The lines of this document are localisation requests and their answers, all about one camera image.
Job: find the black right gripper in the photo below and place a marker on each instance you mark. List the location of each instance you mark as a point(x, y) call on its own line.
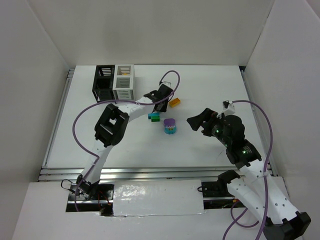
point(206, 122)

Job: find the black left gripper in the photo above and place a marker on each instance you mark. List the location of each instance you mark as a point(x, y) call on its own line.
point(161, 103)

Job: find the orange rectangular lego brick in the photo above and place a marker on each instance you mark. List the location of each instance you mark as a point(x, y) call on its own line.
point(174, 102)

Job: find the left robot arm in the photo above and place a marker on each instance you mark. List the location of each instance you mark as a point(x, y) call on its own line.
point(110, 130)

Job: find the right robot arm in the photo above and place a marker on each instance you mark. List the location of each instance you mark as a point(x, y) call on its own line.
point(257, 190)

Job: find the blue rectangular lego brick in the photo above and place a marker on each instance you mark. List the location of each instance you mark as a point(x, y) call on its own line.
point(153, 115)

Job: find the green curved lego lower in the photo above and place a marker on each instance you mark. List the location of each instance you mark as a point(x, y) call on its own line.
point(155, 118)

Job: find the white slotted container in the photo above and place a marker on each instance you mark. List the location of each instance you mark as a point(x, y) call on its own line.
point(123, 85)

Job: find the black slotted container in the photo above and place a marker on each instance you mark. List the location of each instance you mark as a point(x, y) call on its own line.
point(102, 87)

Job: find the white foil covered panel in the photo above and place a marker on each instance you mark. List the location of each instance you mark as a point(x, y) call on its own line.
point(157, 198)

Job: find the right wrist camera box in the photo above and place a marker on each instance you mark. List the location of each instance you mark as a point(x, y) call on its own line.
point(228, 109)

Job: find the aluminium right rail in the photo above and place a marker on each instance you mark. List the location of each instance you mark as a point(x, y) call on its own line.
point(254, 110)

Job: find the aluminium rail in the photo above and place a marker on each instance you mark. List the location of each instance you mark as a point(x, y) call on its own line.
point(112, 174)
point(254, 110)
point(62, 102)

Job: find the aluminium front rail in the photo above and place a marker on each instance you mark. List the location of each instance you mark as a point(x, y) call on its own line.
point(112, 174)

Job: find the aluminium left rail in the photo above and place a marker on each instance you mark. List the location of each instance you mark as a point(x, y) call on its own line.
point(62, 102)

